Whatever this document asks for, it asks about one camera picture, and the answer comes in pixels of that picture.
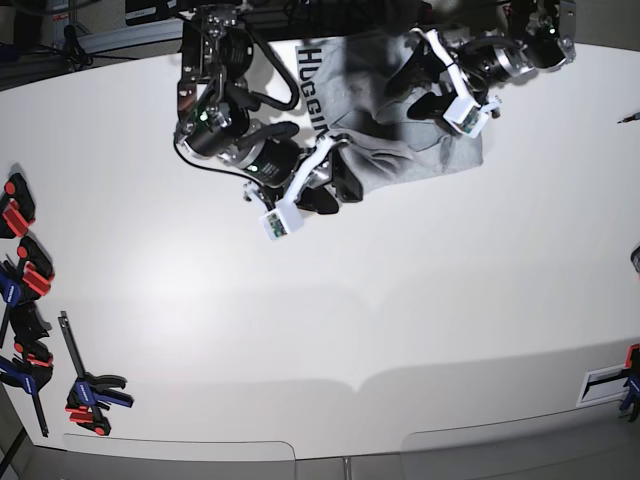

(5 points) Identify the upper black-red clamp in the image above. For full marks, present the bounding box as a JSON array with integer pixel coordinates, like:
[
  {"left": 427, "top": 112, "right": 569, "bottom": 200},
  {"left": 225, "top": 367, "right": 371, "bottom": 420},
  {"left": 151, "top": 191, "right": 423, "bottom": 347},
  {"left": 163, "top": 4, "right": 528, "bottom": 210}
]
[{"left": 1, "top": 164, "right": 36, "bottom": 239}]

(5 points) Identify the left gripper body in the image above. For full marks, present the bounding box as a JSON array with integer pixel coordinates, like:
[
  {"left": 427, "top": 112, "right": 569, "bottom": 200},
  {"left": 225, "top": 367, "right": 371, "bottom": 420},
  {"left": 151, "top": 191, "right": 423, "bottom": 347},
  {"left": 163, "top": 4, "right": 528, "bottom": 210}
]
[{"left": 416, "top": 29, "right": 535, "bottom": 106}]

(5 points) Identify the blue-red clamp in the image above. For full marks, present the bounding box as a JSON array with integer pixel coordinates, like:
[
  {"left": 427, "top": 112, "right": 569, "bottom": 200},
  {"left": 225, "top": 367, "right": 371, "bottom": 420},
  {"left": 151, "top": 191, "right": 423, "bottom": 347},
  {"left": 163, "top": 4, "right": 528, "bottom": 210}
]
[
  {"left": 1, "top": 234, "right": 55, "bottom": 344},
  {"left": 1, "top": 301, "right": 53, "bottom": 438}
]

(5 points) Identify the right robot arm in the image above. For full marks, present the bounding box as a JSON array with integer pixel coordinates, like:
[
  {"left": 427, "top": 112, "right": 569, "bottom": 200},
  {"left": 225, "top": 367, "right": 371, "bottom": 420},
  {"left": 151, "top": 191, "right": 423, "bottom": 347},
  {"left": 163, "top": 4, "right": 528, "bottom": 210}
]
[{"left": 173, "top": 1, "right": 364, "bottom": 215}]

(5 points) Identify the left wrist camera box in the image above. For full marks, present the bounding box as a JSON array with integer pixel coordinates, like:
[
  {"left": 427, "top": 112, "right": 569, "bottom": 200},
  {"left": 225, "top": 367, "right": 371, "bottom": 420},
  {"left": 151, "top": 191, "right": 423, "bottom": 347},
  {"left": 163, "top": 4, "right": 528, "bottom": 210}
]
[{"left": 443, "top": 96, "right": 490, "bottom": 138}]

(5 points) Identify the dark object right edge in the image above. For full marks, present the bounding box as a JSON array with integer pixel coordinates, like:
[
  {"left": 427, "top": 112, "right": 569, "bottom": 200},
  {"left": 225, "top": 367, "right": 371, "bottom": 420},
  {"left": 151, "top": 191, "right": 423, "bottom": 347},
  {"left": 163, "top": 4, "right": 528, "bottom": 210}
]
[{"left": 630, "top": 246, "right": 640, "bottom": 275}]

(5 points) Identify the aluminium rail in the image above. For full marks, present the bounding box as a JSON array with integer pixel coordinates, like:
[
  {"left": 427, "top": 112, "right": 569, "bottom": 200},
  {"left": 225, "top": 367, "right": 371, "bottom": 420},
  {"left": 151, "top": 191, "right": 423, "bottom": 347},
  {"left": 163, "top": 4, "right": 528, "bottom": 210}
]
[{"left": 52, "top": 19, "right": 183, "bottom": 54}]

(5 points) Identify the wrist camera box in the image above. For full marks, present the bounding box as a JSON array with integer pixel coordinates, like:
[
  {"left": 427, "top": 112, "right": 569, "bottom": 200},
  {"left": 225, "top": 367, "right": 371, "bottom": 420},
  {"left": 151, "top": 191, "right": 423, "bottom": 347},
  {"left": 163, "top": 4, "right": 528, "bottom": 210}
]
[
  {"left": 443, "top": 96, "right": 490, "bottom": 138},
  {"left": 260, "top": 202, "right": 304, "bottom": 240}
]

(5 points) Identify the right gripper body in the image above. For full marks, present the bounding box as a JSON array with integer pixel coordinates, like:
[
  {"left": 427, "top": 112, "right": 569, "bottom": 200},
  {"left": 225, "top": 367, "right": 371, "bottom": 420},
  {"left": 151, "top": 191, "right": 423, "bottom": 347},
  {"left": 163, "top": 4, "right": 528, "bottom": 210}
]
[{"left": 242, "top": 134, "right": 351, "bottom": 210}]

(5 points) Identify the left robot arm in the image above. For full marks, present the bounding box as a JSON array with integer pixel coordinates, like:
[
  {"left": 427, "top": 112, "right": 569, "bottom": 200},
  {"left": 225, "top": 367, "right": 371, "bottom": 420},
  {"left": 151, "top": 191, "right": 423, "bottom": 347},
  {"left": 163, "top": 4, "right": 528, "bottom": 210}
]
[{"left": 385, "top": 1, "right": 576, "bottom": 136}]

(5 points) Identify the white label sticker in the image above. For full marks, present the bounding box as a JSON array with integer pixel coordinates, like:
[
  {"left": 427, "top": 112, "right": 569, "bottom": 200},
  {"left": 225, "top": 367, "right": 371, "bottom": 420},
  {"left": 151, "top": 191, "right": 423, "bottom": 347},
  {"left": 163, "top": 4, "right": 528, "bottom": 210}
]
[{"left": 576, "top": 365, "right": 628, "bottom": 408}]

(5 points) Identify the right edge blue clamp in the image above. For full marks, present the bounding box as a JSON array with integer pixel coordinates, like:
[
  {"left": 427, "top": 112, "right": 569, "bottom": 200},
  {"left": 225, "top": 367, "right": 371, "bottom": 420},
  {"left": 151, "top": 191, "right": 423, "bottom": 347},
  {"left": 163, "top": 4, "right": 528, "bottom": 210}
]
[{"left": 619, "top": 344, "right": 640, "bottom": 423}]

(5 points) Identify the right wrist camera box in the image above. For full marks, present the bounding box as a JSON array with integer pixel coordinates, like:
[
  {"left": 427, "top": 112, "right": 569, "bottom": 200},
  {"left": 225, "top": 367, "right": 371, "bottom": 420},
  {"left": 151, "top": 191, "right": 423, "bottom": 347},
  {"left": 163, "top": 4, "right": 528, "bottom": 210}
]
[{"left": 260, "top": 202, "right": 304, "bottom": 240}]

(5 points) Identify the bar clamp on table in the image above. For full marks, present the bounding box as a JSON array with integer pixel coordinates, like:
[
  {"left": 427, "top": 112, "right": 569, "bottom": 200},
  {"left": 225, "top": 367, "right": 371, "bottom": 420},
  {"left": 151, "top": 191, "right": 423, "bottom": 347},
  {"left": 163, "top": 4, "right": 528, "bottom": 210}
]
[{"left": 58, "top": 311, "right": 134, "bottom": 437}]

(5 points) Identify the middle blue-red clamp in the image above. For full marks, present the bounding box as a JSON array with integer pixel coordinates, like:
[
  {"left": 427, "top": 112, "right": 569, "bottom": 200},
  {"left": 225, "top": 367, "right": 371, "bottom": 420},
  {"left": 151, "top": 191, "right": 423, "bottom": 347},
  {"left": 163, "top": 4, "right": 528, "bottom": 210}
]
[{"left": 1, "top": 234, "right": 55, "bottom": 344}]

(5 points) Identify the grey T-shirt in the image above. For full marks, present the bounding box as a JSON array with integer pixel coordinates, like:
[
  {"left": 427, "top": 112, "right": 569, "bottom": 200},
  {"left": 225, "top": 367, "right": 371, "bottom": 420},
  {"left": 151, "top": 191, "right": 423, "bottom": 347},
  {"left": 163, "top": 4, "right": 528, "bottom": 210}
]
[{"left": 296, "top": 33, "right": 483, "bottom": 193}]

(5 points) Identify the lower blue-red clamp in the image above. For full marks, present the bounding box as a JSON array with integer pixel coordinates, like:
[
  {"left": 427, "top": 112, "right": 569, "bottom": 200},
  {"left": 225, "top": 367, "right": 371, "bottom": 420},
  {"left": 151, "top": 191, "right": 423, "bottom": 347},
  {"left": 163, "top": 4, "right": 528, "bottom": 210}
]
[{"left": 1, "top": 301, "right": 53, "bottom": 438}]

